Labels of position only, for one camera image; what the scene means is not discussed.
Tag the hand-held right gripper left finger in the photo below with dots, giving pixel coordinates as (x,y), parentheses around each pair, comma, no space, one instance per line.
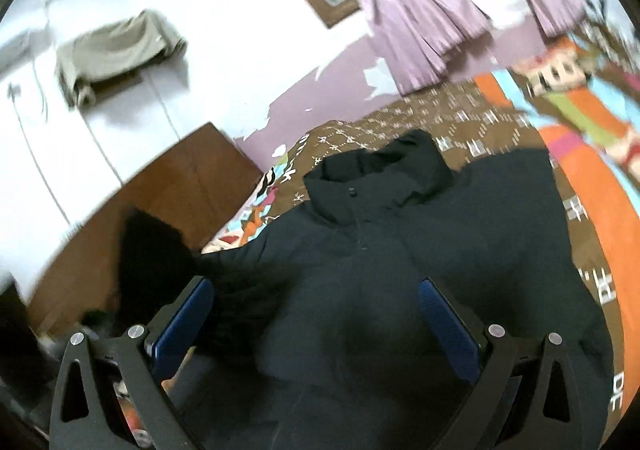
(182,325)

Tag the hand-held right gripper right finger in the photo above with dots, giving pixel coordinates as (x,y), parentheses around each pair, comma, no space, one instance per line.
(447,330)

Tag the black jacket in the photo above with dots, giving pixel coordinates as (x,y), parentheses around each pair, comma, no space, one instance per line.
(350,255)

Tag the dark cloth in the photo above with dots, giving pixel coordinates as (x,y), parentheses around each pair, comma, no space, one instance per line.
(155,255)

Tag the wooden headboard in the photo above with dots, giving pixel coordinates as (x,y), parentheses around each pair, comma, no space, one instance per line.
(165,180)

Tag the brown printed blanket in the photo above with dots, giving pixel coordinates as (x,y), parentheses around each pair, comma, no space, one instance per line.
(450,125)

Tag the olive cloth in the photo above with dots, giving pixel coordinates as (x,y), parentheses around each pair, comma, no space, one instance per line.
(115,50)

